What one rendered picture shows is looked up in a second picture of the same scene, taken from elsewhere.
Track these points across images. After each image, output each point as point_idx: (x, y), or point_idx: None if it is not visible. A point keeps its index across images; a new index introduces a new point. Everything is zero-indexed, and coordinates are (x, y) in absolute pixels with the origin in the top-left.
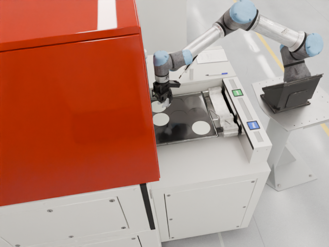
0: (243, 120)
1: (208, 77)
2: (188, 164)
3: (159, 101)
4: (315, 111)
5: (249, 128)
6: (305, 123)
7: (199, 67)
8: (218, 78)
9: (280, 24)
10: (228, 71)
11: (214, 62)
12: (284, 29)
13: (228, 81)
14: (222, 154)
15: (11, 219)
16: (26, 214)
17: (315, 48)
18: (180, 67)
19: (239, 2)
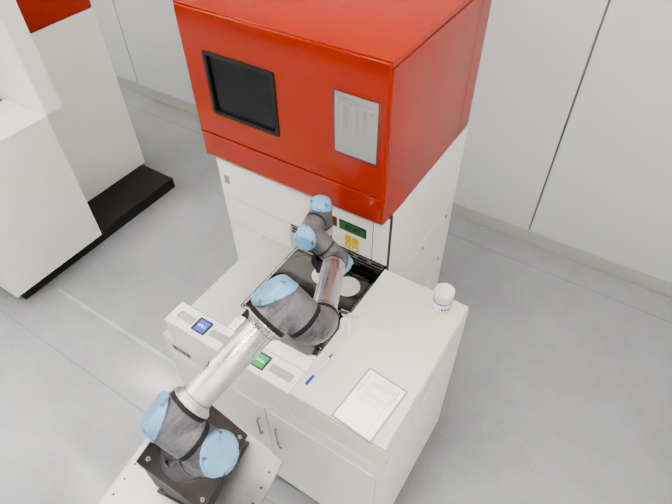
0: (219, 325)
1: (324, 355)
2: (253, 276)
3: None
4: (142, 479)
5: (203, 318)
6: (148, 439)
7: (357, 363)
8: (310, 366)
9: (219, 360)
10: (308, 390)
11: (348, 392)
12: (209, 362)
13: (292, 373)
14: (228, 311)
15: None
16: None
17: (151, 405)
18: (382, 341)
19: (281, 278)
